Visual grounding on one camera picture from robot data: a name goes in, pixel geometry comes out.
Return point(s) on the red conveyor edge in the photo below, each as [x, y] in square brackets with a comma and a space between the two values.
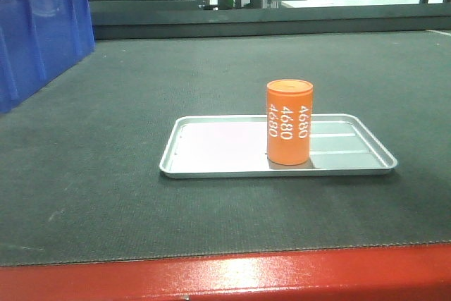
[417, 272]

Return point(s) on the blue bin on conveyor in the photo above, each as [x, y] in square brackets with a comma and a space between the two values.
[40, 39]

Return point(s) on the silver metal tray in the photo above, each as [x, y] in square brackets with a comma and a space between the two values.
[232, 146]

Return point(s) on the orange cylindrical capacitor 4680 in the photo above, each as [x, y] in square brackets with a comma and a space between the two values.
[289, 106]

